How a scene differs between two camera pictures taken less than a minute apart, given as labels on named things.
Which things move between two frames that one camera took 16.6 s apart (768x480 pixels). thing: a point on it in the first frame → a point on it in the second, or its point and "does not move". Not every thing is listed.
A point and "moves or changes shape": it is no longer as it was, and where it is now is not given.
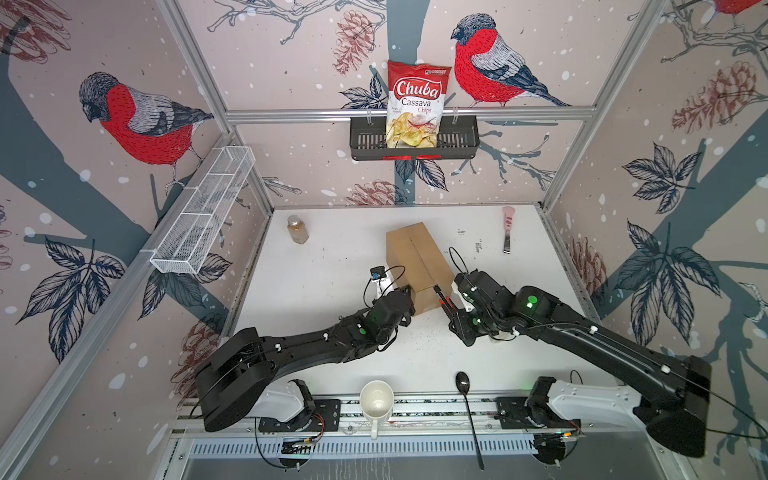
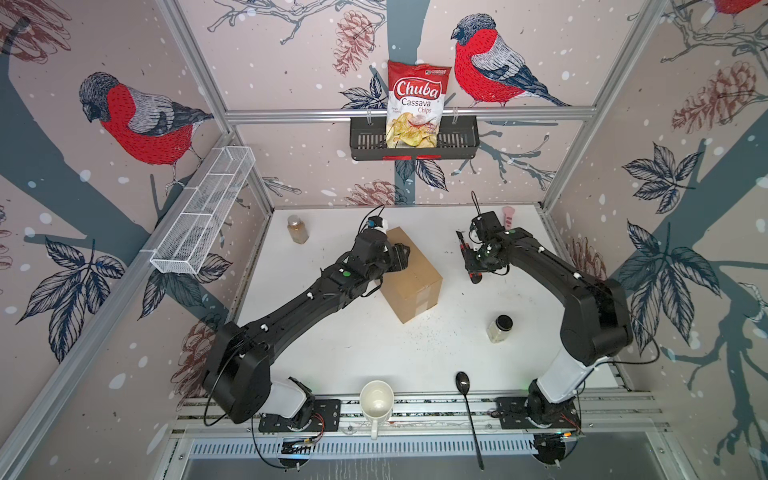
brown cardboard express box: x=415 y=259 moves or changes shape
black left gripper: x=411 y=308 → x=399 y=258
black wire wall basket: x=459 y=139 does not move
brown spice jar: x=297 y=229 does not move
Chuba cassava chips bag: x=415 y=104 does not move
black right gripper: x=455 y=312 → x=470 y=258
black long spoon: x=463 y=383 does not move
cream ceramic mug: x=376 y=402 does not move
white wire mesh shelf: x=185 y=245 does not move
